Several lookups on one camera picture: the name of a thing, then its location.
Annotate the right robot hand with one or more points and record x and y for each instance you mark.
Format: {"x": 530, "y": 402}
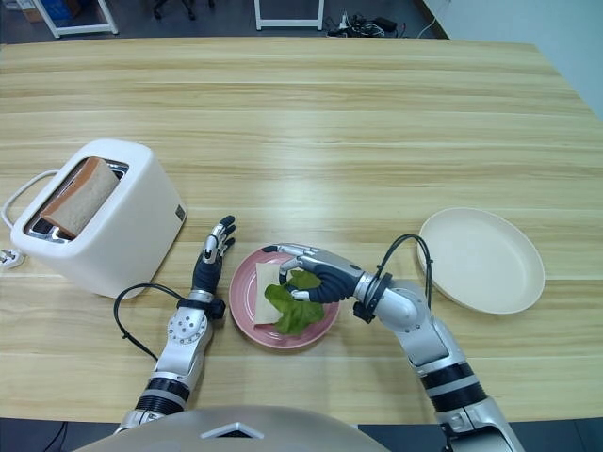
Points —
{"x": 330, "y": 278}

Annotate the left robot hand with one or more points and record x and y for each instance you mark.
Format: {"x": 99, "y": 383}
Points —
{"x": 207, "y": 273}

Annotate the green lettuce leaf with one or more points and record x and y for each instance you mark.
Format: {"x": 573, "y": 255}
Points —
{"x": 294, "y": 306}

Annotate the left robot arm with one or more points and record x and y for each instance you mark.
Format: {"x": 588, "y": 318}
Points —
{"x": 176, "y": 358}

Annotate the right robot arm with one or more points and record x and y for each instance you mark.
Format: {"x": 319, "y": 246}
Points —
{"x": 433, "y": 348}

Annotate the pink plate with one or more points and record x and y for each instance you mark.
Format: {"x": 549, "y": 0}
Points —
{"x": 249, "y": 301}

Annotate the bread slice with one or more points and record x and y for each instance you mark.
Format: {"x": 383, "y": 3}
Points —
{"x": 82, "y": 198}
{"x": 265, "y": 292}

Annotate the cream toaster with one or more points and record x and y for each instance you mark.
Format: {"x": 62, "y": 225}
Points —
{"x": 136, "y": 226}

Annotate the cream plate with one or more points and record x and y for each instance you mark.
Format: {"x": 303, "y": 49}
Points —
{"x": 480, "y": 261}

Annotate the robot body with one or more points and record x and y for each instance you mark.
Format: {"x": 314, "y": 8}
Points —
{"x": 235, "y": 431}

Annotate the white table frame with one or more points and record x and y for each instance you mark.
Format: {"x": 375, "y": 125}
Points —
{"x": 288, "y": 16}
{"x": 80, "y": 21}

